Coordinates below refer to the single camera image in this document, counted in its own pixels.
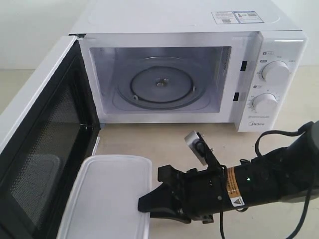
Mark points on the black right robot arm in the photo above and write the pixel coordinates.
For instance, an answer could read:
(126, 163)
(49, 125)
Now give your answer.
(285, 174)

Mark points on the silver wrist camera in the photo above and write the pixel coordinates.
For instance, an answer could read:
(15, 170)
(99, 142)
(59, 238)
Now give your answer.
(201, 150)

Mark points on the upper white power knob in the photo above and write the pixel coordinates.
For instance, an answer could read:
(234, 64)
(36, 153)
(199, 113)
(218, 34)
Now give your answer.
(275, 72)

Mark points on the white printed paper sheet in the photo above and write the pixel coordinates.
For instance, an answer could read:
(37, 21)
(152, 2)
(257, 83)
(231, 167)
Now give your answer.
(236, 17)

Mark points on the white microwave door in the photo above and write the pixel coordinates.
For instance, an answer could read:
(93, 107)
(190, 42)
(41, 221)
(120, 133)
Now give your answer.
(48, 129)

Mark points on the white plastic lidded container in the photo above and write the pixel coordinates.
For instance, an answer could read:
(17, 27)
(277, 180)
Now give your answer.
(103, 203)

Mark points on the lower white timer knob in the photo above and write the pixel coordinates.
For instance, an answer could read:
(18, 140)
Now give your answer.
(264, 103)

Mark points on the white Midea microwave oven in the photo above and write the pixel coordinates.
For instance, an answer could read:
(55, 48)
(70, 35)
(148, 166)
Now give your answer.
(113, 32)

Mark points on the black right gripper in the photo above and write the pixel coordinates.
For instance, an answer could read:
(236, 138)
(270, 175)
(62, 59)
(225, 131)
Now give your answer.
(203, 195)

